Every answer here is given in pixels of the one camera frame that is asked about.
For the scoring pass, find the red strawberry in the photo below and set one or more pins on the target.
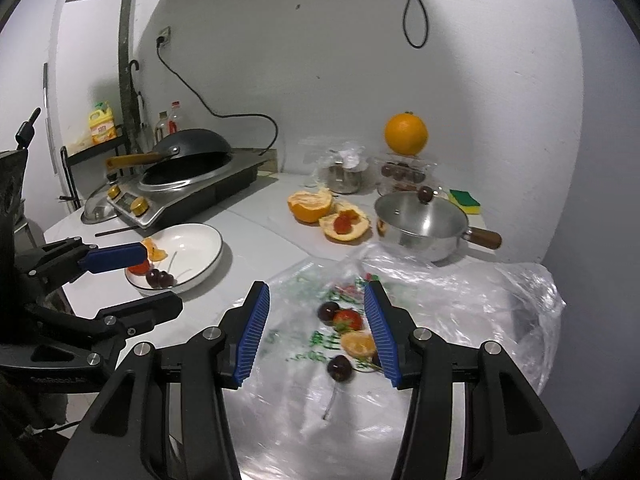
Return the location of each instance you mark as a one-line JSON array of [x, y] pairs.
[[348, 321], [137, 267]]

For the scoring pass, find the red label bottle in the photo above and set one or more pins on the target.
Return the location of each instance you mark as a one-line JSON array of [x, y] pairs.
[[175, 122]]

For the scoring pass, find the whole orange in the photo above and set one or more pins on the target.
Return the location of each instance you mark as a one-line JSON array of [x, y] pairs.
[[406, 134]]

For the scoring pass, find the white wall socket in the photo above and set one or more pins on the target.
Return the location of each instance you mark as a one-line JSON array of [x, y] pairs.
[[165, 32]]

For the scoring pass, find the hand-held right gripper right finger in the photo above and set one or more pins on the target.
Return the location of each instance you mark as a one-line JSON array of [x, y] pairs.
[[382, 340]]

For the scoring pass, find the steel pot with lid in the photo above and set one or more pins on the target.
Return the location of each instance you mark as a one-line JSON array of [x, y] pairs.
[[425, 230]]

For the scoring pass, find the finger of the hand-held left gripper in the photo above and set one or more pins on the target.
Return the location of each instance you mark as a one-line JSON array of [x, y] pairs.
[[115, 256], [145, 310]]

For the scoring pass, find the orange peel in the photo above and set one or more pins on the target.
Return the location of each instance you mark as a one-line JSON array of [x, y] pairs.
[[357, 232]]

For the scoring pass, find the domed steel lid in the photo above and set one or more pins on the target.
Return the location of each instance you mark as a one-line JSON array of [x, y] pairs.
[[97, 210]]

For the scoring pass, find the green yellow sponge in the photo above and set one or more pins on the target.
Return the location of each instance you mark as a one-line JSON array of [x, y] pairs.
[[465, 201]]

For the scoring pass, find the half peeled orange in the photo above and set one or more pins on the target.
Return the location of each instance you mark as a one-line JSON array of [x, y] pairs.
[[307, 207]]

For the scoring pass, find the white plate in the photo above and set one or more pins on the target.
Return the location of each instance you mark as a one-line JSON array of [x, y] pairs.
[[195, 245]]

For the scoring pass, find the strawberry in orange peel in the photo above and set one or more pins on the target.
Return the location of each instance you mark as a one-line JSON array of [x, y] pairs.
[[344, 222]]

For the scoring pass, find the orange segment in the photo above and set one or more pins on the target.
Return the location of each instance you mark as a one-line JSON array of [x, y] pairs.
[[155, 251], [357, 344]]

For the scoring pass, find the steel induction cooker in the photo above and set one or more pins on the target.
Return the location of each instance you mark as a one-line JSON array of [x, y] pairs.
[[200, 185]]

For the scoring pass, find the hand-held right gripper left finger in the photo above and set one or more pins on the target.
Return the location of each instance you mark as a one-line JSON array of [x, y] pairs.
[[252, 340]]

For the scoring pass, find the grey wall pipe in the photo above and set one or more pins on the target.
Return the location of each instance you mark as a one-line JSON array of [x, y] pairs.
[[125, 60]]

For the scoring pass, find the clear plastic fruit box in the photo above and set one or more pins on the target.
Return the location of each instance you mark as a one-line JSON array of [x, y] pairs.
[[400, 172]]

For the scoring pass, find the dark chopstick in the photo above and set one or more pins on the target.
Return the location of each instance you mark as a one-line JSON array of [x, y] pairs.
[[115, 231]]

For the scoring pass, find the yellow oil bottle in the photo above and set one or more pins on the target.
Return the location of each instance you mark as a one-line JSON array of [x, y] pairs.
[[102, 130]]

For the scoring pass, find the dark cherry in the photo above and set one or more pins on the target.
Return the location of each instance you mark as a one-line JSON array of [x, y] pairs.
[[167, 280], [153, 279], [328, 312], [340, 367]]

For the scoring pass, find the black metal rack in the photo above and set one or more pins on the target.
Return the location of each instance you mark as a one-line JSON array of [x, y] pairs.
[[95, 152]]

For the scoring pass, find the clear plastic bag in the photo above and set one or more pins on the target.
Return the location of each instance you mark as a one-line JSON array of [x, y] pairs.
[[475, 300]]

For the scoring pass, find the crumpled clear bag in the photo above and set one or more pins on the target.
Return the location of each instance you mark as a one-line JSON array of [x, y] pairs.
[[350, 152]]

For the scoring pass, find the steel cup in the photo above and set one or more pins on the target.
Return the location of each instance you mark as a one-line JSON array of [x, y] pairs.
[[342, 180]]

